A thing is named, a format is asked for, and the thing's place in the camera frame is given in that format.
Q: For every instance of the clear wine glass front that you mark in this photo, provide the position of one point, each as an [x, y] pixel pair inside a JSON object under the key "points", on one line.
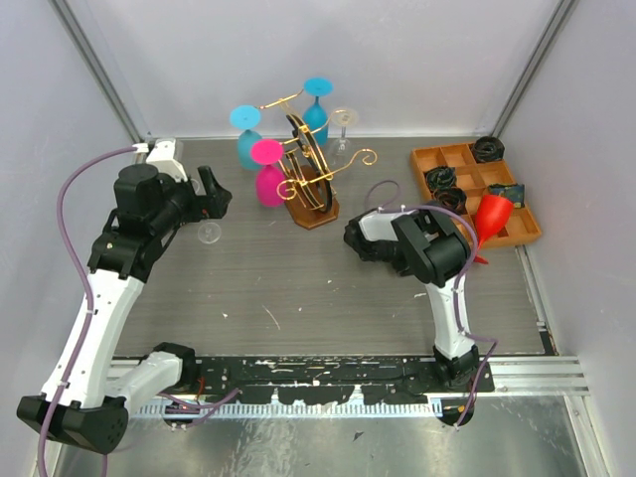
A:
{"points": [[209, 232]]}

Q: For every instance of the white slotted cable duct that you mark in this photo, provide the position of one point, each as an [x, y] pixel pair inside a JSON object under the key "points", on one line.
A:
{"points": [[354, 408]]}

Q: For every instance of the clear wine glass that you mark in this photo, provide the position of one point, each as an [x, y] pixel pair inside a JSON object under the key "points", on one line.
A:
{"points": [[209, 232], [341, 146]]}

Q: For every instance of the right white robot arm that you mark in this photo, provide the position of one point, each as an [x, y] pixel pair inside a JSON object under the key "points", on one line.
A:
{"points": [[425, 243]]}

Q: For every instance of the clear wine glass rear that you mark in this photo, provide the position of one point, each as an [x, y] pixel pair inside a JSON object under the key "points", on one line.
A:
{"points": [[341, 146]]}

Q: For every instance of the light blue wine glass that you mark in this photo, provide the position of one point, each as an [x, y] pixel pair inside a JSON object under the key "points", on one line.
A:
{"points": [[246, 118]]}

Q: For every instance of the blue wine glass rear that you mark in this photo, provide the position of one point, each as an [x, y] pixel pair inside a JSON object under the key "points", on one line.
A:
{"points": [[315, 116]]}

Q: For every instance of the pink wine glass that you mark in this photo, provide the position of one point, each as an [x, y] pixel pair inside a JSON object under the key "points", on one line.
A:
{"points": [[267, 153]]}

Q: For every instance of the dark rolled tie right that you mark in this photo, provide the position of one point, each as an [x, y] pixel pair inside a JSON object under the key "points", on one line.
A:
{"points": [[453, 199]]}

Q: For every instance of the dark rolled tie left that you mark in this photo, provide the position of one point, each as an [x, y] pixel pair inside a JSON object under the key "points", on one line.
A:
{"points": [[440, 178]]}

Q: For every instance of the black rolled tie rear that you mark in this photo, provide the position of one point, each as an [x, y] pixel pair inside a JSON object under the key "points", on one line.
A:
{"points": [[488, 149]]}

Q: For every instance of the gold wire wine glass rack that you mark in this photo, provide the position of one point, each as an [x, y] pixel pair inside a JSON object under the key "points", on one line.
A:
{"points": [[307, 190]]}

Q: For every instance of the red wine glass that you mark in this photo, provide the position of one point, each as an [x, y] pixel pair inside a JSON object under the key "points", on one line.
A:
{"points": [[491, 217]]}

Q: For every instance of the blue patterned folded tie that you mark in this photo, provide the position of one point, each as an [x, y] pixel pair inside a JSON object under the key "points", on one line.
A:
{"points": [[514, 192]]}

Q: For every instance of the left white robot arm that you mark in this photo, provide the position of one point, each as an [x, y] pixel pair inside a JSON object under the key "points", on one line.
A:
{"points": [[76, 405]]}

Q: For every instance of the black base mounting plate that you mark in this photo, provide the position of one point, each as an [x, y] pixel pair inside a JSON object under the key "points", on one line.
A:
{"points": [[316, 380]]}

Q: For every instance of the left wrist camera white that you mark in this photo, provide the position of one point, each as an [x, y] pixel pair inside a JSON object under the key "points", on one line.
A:
{"points": [[165, 156]]}

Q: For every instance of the wooden compartment tray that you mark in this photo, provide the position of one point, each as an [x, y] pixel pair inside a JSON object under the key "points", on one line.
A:
{"points": [[473, 179]]}

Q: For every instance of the dark rolled tie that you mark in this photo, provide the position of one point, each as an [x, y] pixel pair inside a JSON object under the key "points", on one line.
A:
{"points": [[453, 199], [440, 178]]}

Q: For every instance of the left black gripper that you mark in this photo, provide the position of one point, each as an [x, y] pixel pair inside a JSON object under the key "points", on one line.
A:
{"points": [[210, 206]]}

